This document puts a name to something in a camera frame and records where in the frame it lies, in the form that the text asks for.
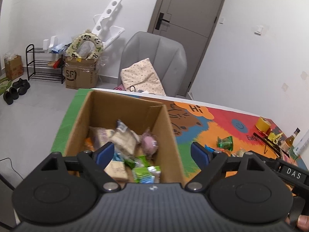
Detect SF cardboard box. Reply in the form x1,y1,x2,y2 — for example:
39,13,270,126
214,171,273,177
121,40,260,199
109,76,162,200
64,57,98,90

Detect grey door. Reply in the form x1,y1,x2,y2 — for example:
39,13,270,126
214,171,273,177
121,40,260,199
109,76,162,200
148,0,225,96

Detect white spray bottle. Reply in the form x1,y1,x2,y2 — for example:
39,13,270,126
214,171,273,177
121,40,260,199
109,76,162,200
293,130,309,157

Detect amber glass bottle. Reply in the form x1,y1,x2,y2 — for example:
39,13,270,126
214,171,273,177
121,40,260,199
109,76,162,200
280,128,300,152

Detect white perforated rack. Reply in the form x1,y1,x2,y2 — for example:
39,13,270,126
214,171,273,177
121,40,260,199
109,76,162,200
92,0,125,50

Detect black shoes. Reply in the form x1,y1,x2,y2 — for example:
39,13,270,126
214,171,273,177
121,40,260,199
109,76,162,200
3,78,30,105

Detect blue snack packet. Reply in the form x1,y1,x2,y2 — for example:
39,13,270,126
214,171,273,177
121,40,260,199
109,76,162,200
204,145,215,153

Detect black door handle lock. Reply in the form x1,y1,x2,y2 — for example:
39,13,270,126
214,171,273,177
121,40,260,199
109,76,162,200
155,13,170,30

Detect open cardboard box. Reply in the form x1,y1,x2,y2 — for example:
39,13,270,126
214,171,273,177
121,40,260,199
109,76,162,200
64,91,185,184

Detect yellow hair claw clip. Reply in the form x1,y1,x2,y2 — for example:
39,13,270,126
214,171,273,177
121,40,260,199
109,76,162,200
268,132,283,145

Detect colourful cartoon table mat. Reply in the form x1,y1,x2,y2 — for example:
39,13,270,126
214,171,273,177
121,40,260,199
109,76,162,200
50,87,309,189

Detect operator hand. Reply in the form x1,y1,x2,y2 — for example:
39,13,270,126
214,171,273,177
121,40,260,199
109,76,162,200
296,215,309,231

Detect black sticks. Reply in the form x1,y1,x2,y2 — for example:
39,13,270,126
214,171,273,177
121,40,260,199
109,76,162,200
254,132,290,158

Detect yellow tape roll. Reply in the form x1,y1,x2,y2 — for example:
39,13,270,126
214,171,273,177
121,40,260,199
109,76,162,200
255,117,271,133

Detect panda pattern toilet seat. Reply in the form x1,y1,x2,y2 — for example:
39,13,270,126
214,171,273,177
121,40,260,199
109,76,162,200
66,29,103,60

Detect grey upholstered chair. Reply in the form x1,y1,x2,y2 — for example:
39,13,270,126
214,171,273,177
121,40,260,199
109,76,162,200
119,32,187,97

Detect light green snack packet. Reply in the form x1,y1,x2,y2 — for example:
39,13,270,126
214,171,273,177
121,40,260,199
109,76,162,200
132,166,161,184

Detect white wall switch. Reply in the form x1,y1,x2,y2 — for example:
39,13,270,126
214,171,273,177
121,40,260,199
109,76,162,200
254,25,263,36

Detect dark green snack packet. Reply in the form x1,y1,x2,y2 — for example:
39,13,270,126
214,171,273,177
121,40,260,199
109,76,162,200
217,136,234,151

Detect dotted cream pillow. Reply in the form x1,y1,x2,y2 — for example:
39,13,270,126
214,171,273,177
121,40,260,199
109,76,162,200
121,58,166,96

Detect small brown cardboard box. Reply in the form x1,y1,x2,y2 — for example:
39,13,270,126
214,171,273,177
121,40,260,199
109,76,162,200
5,55,24,80

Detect pink snack packet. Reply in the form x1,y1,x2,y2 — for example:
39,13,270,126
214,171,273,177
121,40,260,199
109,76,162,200
140,128,158,158

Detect black shoe rack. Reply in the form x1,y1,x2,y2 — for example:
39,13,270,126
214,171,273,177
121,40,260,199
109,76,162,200
25,44,65,84

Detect purple white snack packet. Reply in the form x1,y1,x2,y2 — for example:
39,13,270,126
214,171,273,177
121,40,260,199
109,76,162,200
89,127,115,150

